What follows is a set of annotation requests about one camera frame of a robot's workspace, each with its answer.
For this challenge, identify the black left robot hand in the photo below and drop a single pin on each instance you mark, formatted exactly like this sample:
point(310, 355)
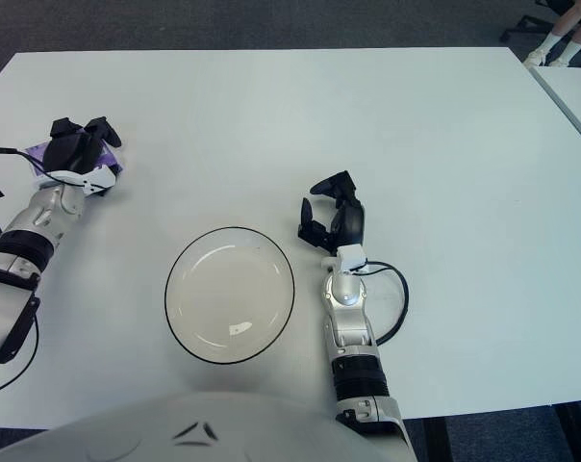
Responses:
point(71, 151)

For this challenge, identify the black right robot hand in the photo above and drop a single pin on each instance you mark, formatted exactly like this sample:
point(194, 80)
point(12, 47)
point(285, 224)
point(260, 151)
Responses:
point(350, 221)

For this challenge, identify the purple tissue paper pack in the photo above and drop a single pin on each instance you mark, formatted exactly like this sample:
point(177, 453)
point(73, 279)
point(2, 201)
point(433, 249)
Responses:
point(35, 151)

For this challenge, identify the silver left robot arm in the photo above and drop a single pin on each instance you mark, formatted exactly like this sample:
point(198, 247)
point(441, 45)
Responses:
point(40, 216)

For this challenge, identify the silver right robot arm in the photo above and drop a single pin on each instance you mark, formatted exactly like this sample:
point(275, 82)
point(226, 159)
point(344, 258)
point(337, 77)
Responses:
point(350, 317)

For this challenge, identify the white plate black rim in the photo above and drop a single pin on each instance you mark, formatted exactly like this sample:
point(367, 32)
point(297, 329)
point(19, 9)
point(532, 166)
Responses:
point(228, 298)

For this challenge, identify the black table leg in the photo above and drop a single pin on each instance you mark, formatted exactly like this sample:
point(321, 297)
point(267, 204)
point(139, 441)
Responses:
point(579, 433)
point(432, 443)

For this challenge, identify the white side table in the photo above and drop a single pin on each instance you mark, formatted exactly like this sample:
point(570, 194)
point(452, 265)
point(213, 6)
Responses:
point(574, 94)

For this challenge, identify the black office chair base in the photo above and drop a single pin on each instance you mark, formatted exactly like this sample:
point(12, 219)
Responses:
point(526, 21)

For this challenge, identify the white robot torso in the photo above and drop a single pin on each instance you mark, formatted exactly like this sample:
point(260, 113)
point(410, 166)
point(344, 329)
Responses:
point(175, 423)

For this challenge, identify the person leg white sock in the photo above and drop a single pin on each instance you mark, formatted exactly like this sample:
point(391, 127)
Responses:
point(552, 41)
point(573, 50)

